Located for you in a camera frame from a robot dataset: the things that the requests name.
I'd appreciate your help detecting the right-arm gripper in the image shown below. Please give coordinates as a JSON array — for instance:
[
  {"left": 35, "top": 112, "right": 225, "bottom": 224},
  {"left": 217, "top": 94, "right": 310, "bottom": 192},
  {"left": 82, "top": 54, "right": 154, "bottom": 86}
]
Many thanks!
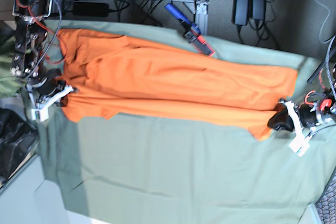
[{"left": 28, "top": 69, "right": 78, "bottom": 110}]

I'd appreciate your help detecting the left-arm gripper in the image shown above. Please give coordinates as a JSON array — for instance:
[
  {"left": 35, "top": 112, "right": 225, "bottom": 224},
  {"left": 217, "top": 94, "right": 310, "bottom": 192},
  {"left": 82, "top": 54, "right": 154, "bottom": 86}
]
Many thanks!
[{"left": 267, "top": 99, "right": 331, "bottom": 137}]

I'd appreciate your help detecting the orange T-shirt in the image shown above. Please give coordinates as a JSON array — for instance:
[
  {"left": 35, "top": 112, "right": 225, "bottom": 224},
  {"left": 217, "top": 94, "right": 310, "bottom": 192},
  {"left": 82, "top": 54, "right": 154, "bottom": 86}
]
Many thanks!
[{"left": 59, "top": 28, "right": 298, "bottom": 141}]

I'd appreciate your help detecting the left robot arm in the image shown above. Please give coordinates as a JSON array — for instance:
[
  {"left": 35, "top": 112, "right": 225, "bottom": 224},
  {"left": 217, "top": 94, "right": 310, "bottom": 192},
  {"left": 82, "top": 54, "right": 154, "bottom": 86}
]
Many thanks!
[{"left": 267, "top": 36, "right": 335, "bottom": 137}]

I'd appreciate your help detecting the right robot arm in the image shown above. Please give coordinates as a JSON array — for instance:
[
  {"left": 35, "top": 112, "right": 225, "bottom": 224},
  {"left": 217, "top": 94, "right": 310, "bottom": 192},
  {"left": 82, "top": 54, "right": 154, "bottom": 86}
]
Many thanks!
[{"left": 10, "top": 0, "right": 76, "bottom": 111}]

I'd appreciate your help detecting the olive green garment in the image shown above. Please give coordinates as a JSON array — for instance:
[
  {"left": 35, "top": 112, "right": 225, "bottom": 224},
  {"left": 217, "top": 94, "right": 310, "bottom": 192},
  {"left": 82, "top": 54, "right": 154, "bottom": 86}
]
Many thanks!
[{"left": 1, "top": 24, "right": 22, "bottom": 99}]

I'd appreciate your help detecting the black plastic bag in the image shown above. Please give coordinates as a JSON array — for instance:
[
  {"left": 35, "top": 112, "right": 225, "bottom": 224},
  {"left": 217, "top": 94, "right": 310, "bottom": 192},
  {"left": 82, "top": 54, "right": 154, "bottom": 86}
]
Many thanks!
[{"left": 1, "top": 109, "right": 37, "bottom": 185}]

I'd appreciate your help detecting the blue red bar clamp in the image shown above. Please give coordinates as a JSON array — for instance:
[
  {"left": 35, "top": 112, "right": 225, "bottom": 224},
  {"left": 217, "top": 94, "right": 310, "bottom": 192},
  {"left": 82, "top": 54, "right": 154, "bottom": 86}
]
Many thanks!
[{"left": 165, "top": 3, "right": 215, "bottom": 57}]

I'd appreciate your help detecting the black power adapter brick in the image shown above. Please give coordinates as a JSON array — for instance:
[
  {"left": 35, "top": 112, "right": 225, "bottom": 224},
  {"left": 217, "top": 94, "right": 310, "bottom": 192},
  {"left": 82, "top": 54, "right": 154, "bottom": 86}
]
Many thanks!
[{"left": 232, "top": 0, "right": 249, "bottom": 26}]

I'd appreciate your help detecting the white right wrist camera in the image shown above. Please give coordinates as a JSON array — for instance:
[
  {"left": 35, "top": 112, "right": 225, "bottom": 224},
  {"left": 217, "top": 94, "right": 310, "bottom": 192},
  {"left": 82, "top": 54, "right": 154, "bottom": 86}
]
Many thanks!
[{"left": 30, "top": 108, "right": 49, "bottom": 122}]

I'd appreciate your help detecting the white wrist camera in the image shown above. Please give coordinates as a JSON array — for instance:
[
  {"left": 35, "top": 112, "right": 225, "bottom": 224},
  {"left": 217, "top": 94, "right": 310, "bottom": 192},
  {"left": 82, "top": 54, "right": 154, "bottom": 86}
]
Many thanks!
[
  {"left": 30, "top": 108, "right": 49, "bottom": 122},
  {"left": 288, "top": 136, "right": 311, "bottom": 157}
]

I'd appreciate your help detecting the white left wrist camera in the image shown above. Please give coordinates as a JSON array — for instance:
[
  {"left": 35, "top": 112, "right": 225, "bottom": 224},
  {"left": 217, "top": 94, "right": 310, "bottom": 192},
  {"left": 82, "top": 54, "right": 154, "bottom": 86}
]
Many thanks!
[{"left": 288, "top": 136, "right": 311, "bottom": 157}]

